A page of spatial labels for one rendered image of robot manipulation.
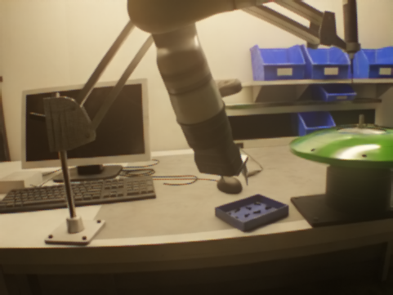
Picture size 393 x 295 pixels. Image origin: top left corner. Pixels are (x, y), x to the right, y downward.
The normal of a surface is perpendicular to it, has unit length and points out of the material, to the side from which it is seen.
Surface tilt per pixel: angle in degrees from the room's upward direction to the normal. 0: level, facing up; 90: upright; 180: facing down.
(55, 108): 90
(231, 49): 90
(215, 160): 114
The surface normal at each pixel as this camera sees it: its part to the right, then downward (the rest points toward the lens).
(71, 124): 0.30, 0.15
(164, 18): 0.22, 0.68
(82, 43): 0.06, 0.18
